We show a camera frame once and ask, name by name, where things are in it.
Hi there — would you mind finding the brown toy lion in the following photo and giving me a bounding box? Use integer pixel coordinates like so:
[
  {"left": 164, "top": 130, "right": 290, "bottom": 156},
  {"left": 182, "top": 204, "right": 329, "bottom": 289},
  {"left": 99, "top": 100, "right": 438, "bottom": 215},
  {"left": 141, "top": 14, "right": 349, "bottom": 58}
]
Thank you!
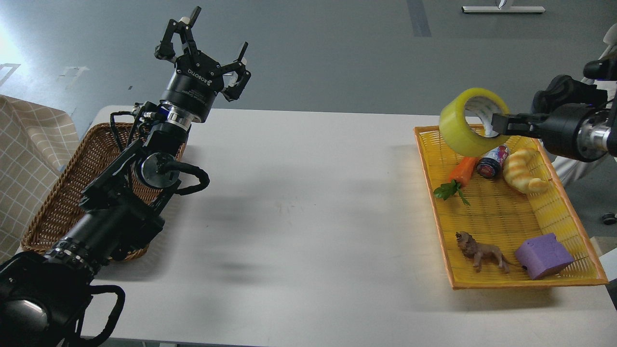
[{"left": 455, "top": 231, "right": 527, "bottom": 274}]

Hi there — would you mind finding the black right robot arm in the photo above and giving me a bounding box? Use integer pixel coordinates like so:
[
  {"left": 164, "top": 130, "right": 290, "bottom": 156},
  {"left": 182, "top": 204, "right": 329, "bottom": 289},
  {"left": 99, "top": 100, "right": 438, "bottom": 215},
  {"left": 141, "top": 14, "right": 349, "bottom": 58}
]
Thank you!
[{"left": 488, "top": 75, "right": 617, "bottom": 162}]

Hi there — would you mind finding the small drink can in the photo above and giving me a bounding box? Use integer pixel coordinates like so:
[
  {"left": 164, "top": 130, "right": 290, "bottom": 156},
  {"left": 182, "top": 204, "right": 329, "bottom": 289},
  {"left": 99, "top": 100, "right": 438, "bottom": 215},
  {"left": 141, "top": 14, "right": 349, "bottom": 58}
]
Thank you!
[{"left": 476, "top": 145, "right": 510, "bottom": 179}]

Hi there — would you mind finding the purple foam block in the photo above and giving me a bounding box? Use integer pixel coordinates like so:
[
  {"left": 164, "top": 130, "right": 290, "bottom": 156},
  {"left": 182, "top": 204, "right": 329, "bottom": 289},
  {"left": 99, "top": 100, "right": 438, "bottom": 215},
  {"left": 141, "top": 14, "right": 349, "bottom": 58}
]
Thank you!
[{"left": 515, "top": 233, "right": 575, "bottom": 280}]

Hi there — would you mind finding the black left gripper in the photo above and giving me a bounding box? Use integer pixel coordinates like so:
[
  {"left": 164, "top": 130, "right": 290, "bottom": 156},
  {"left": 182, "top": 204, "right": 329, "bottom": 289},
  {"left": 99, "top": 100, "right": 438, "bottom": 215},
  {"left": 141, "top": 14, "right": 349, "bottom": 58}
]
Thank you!
[{"left": 154, "top": 6, "right": 252, "bottom": 123}]

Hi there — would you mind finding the orange toy carrot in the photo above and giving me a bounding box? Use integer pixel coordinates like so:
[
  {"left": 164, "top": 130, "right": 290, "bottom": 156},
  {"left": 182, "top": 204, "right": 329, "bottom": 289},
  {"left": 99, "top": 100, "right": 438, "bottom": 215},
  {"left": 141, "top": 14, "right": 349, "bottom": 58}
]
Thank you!
[{"left": 432, "top": 157, "right": 480, "bottom": 206}]

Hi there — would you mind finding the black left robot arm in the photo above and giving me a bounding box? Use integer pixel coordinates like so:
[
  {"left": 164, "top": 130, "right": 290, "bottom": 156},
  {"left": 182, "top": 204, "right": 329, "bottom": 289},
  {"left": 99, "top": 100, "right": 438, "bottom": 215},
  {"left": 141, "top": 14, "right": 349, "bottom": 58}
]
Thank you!
[{"left": 1, "top": 6, "right": 251, "bottom": 347}]

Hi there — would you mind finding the toy croissant bread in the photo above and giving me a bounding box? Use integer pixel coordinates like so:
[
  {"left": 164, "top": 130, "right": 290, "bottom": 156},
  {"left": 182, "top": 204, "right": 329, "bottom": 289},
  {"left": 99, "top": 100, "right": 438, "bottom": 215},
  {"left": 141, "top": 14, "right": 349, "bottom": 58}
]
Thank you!
[{"left": 503, "top": 147, "right": 549, "bottom": 195}]

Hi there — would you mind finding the black gloved hand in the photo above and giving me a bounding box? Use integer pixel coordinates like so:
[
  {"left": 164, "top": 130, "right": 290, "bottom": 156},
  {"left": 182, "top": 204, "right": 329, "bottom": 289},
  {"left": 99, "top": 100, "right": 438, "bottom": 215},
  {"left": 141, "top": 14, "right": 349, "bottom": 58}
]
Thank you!
[{"left": 531, "top": 75, "right": 608, "bottom": 114}]

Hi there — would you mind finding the white metal stand base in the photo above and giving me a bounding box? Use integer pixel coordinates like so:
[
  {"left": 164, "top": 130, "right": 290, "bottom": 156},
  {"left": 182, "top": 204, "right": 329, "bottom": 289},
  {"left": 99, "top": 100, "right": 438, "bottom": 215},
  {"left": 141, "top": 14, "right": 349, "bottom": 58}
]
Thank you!
[{"left": 461, "top": 0, "right": 546, "bottom": 14}]

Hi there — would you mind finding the brown wicker basket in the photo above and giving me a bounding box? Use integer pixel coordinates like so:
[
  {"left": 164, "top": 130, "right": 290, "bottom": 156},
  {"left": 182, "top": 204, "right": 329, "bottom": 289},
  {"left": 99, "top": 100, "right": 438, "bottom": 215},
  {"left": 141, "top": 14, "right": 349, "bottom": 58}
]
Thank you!
[{"left": 22, "top": 121, "right": 188, "bottom": 269}]

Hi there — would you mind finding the yellow tape roll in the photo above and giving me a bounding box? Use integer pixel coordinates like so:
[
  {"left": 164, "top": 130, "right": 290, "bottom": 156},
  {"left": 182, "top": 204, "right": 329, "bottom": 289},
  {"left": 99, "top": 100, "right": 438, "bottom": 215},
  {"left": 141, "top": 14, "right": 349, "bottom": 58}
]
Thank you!
[{"left": 439, "top": 88, "right": 510, "bottom": 157}]

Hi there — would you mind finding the beige checkered cloth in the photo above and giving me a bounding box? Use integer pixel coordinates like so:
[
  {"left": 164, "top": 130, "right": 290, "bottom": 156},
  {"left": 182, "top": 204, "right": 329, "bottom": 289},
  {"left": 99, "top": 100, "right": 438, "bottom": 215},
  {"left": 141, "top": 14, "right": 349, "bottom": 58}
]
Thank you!
[{"left": 0, "top": 95, "right": 80, "bottom": 261}]

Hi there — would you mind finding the yellow plastic basket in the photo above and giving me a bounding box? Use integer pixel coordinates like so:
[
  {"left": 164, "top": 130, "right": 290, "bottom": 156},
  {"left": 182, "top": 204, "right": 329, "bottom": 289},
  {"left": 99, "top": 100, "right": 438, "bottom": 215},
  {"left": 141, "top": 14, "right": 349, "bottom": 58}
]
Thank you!
[{"left": 414, "top": 125, "right": 608, "bottom": 290}]

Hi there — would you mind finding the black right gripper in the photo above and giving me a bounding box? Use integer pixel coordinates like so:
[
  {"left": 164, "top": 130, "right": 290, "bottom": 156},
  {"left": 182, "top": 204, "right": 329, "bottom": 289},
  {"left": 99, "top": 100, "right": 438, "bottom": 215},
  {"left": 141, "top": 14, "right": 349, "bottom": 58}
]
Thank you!
[{"left": 491, "top": 104, "right": 596, "bottom": 157}]

